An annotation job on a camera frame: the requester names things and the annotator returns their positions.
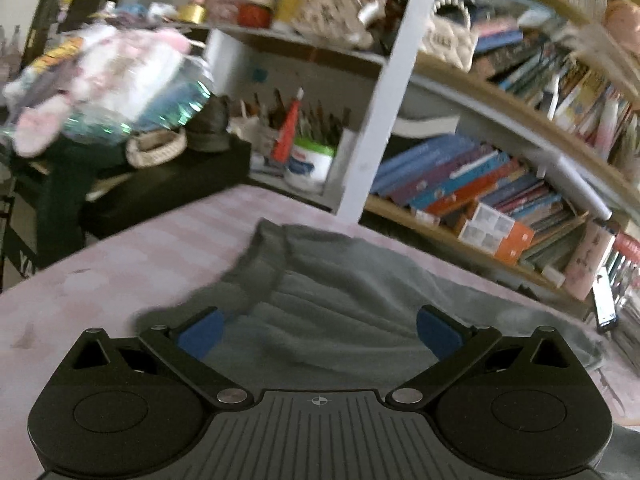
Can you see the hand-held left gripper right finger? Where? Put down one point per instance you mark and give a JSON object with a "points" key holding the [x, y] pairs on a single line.
{"points": [[439, 334]]}

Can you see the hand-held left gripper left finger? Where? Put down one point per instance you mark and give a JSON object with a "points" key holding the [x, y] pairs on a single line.
{"points": [[202, 334]]}

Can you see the grey hoodie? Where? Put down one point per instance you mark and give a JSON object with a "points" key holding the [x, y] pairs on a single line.
{"points": [[340, 300]]}

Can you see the orange white carton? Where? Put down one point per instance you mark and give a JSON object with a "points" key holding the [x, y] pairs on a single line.
{"points": [[495, 217], [500, 247]]}

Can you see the pink checkered cartoon desk mat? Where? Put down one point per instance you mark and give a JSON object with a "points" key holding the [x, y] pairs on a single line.
{"points": [[125, 260]]}

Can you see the white charger adapter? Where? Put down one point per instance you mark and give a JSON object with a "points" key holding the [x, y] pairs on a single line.
{"points": [[552, 274]]}

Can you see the black box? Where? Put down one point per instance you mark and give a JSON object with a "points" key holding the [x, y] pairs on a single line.
{"points": [[165, 190]]}

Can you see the row of blue leaning books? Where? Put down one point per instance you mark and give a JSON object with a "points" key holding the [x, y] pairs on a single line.
{"points": [[440, 170]]}

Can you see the pink cylindrical tumbler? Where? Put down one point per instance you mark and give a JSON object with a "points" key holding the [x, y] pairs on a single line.
{"points": [[590, 260]]}

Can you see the black smartphone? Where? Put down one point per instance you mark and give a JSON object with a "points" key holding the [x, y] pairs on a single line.
{"points": [[606, 302]]}

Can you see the beige woven band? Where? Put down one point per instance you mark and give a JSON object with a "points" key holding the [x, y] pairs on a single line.
{"points": [[155, 149]]}

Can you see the white jar with green lid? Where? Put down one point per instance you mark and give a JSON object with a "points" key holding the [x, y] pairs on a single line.
{"points": [[310, 165]]}

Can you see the white lamp bar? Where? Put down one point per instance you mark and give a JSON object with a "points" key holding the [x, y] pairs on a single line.
{"points": [[575, 185]]}

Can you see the dark brown ornament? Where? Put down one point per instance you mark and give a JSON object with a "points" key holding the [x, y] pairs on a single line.
{"points": [[210, 127]]}

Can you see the red tube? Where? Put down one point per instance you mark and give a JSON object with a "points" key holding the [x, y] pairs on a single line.
{"points": [[287, 130]]}

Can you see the bunch of pens and brushes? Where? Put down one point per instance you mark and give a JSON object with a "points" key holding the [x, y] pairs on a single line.
{"points": [[320, 122]]}

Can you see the white bookshelf with wooden shelves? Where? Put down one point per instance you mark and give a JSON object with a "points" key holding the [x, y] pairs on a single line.
{"points": [[395, 85]]}

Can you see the plastic bag with pink plush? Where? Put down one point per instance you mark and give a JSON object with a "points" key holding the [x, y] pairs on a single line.
{"points": [[110, 80]]}

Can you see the row of thin colourful books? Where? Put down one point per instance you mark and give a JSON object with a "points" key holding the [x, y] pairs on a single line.
{"points": [[575, 95]]}

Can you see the white quilted handbag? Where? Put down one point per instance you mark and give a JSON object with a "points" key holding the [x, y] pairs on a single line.
{"points": [[450, 40]]}

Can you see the small gold ornament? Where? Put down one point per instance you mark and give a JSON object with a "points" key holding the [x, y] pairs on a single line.
{"points": [[191, 12]]}

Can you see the small red jar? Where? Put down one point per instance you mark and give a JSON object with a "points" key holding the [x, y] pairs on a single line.
{"points": [[255, 15]]}

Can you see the white ceramic figurine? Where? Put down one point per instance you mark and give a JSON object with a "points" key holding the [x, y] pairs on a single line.
{"points": [[335, 5]]}

